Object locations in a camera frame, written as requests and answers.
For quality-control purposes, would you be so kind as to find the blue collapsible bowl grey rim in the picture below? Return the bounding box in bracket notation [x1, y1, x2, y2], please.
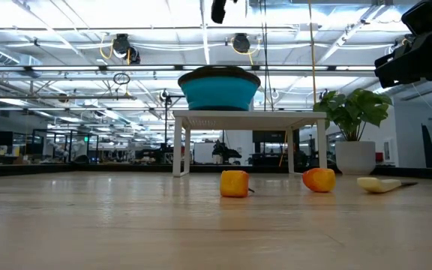
[177, 65, 262, 112]

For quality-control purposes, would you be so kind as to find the orange red peach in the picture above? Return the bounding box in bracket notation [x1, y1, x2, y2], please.
[301, 167, 337, 194]

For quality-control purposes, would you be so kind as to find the green plant in white pot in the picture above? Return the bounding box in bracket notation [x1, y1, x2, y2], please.
[312, 88, 394, 176]

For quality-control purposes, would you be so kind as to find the white perforated shelf riser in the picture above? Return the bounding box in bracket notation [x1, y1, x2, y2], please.
[171, 109, 328, 178]

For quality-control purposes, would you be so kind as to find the black background monitor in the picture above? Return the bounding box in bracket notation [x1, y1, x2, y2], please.
[252, 130, 300, 144]

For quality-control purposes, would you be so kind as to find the yellow orange pear with stem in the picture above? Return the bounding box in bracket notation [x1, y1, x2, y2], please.
[219, 170, 256, 199]

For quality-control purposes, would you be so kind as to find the black ceiling cable reel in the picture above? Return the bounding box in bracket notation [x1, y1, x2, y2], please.
[231, 32, 252, 55]
[111, 33, 142, 65]

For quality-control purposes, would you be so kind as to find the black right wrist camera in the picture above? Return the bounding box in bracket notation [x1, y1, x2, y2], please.
[401, 0, 432, 35]

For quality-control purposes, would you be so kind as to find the yellow hanging cable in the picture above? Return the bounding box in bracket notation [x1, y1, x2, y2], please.
[307, 0, 318, 106]

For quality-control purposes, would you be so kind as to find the black hanging cable loop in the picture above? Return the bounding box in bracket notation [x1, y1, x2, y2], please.
[112, 72, 131, 86]

